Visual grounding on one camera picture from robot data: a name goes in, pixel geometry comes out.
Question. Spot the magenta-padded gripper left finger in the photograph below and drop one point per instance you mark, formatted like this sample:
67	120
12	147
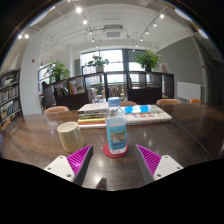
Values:
61	166

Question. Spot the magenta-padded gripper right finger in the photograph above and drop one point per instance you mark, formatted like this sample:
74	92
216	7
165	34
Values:
166	166

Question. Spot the clear blue-capped water bottle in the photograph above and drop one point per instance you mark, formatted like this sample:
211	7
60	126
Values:
116	133

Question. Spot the cream ceramic cup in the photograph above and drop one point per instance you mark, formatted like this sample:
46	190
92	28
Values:
70	138

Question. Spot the flat round red coaster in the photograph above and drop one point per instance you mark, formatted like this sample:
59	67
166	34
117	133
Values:
106	151

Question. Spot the red and white book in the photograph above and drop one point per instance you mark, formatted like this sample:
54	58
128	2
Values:
90	125

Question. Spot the large blue and white book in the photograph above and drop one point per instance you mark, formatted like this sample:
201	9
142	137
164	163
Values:
150	116

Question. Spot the yellow-spined book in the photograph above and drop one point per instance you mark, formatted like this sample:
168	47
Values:
90	120

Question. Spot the dark-spined book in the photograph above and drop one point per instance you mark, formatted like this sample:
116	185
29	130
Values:
91	115

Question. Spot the white-covered book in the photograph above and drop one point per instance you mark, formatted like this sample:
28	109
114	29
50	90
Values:
93	107

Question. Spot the dark open shelf unit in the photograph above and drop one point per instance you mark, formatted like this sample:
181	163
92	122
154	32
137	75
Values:
146	95

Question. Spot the bushy potted green plant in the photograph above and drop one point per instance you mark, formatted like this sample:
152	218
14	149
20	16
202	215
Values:
58	70

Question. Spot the tall potted green plant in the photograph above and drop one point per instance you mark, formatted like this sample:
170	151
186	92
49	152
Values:
147	60

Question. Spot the small potted green plant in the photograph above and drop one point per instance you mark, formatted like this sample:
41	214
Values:
98	61

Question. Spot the large glass window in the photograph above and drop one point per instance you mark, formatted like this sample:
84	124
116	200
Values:
113	56

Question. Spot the round white ceiling lights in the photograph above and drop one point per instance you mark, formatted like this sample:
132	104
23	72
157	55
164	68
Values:
202	33

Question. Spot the ceiling air conditioner unit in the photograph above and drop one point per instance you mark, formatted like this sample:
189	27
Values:
113	33

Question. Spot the track ceiling spotlights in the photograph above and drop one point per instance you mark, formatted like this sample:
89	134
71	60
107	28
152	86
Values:
78	10

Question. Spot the white board on wall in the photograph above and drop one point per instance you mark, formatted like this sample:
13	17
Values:
189	91

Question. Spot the wall bookshelf with books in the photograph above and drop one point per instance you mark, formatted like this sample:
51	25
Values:
8	98

